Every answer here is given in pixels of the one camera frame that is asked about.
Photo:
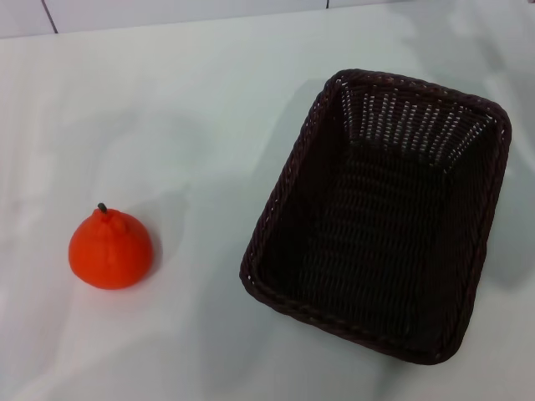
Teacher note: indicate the black woven wicker basket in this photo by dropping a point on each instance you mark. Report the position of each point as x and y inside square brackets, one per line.
[376, 234]

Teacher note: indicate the orange toy tangerine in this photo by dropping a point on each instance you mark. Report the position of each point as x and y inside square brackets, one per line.
[109, 252]

